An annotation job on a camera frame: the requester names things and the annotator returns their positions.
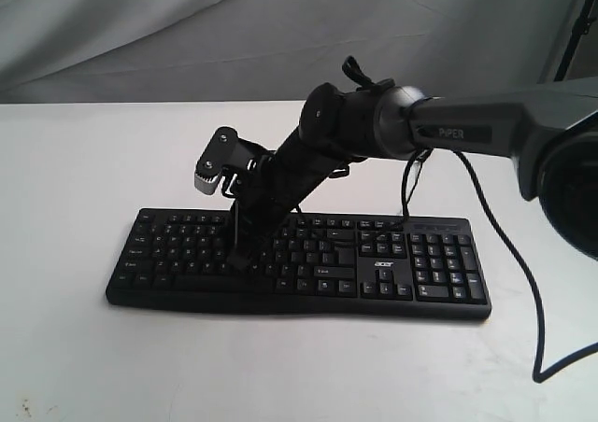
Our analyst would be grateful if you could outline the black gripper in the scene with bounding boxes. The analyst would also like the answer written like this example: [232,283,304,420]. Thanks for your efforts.
[228,130,365,269]

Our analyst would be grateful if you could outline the black Acer keyboard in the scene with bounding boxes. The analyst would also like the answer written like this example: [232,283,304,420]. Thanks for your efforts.
[106,208,491,321]

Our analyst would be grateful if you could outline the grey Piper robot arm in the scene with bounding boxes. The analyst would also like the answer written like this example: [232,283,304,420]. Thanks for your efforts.
[229,59,597,269]

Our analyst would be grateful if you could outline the grey backdrop cloth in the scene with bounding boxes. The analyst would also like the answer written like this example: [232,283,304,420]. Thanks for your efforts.
[1,0,582,104]

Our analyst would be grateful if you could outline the black tripod stand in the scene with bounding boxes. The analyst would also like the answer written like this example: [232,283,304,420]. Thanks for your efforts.
[545,0,597,81]

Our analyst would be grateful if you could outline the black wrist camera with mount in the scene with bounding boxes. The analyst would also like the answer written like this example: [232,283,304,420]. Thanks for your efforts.
[194,126,271,195]

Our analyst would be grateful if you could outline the black keyboard USB cable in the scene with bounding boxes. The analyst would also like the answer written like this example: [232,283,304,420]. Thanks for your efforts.
[399,160,424,218]

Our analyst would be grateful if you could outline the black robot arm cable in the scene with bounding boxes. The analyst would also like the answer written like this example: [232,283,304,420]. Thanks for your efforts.
[298,148,598,385]

